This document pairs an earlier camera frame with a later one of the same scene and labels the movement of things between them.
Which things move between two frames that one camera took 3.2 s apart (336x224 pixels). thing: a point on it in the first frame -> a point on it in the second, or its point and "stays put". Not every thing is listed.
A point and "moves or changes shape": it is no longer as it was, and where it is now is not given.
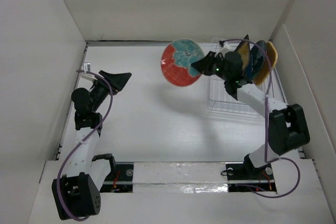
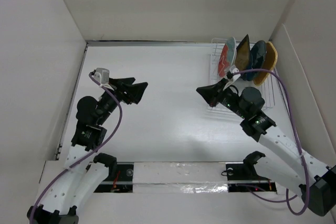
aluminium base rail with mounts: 189,178 stays put
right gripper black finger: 205,65 -> 208,91
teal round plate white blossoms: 258,55 stays put
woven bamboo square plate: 271,51 stays put
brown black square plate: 244,49 stays put
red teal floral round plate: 176,61 moves or changes shape
